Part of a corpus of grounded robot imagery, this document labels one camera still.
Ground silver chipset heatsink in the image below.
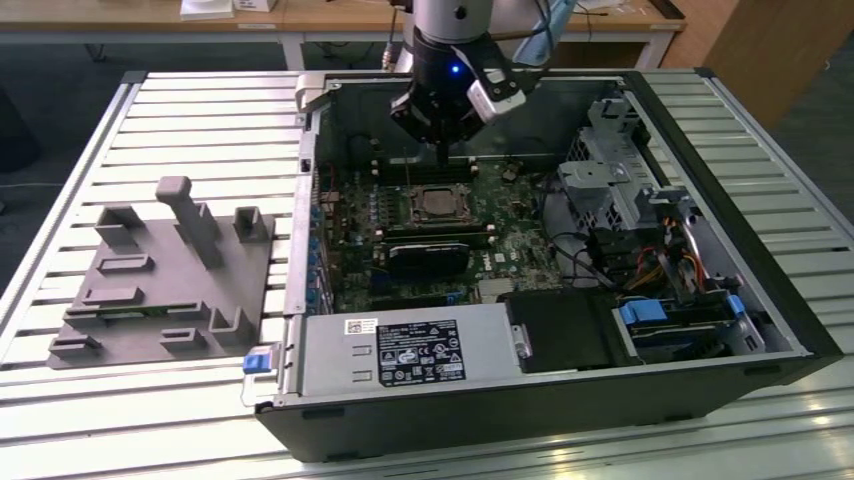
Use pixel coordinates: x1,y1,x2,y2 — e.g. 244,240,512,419
478,278,516,302

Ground green RAM stick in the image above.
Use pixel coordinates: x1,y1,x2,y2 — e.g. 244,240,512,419
383,225,488,247

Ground blue case latch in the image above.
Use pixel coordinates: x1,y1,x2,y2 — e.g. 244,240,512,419
243,345,279,376

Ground CPU socket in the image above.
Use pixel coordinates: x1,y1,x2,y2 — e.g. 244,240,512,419
403,182,482,227

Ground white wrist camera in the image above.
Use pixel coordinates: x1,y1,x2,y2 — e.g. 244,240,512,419
466,68,527,122

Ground RAM slot white clips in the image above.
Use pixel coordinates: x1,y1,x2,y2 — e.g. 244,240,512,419
374,170,479,178

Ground wooden desk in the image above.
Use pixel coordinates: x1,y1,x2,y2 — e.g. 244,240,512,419
0,0,688,71

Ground grey plastic case handle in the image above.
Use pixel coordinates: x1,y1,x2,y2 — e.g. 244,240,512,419
292,73,343,126

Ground metal socket cover frame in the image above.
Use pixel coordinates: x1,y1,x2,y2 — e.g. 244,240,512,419
407,184,478,225

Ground black plastic shroud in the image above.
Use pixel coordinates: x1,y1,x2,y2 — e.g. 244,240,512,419
503,288,627,375

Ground black expansion slot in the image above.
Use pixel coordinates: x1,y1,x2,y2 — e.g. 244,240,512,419
370,294,462,310

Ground hard disk in blue carrier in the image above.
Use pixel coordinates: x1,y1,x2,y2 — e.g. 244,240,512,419
616,295,735,335

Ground pale blue teach pendant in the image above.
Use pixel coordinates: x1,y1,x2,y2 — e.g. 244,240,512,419
516,0,576,66

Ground wooden cabinet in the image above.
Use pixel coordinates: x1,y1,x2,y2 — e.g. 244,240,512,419
699,0,854,129

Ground black graphics card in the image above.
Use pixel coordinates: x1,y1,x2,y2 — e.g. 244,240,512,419
384,241,472,279

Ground silver power supply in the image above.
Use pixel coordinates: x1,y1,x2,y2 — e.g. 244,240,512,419
292,302,528,397

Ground silver metal drive cage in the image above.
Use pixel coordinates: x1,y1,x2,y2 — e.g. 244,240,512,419
543,97,695,241

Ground white paper sheets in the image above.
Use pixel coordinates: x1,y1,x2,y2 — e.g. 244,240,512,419
579,0,662,16

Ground grey parts rack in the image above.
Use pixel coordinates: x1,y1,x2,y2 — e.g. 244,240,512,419
47,174,279,371

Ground black open PC case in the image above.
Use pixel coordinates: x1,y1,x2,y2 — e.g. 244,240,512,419
252,68,843,464

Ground green motherboard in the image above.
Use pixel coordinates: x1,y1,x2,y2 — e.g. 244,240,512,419
312,159,568,314

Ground coloured power wire bundle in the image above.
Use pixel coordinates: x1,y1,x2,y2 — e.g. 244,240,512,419
632,248,710,294

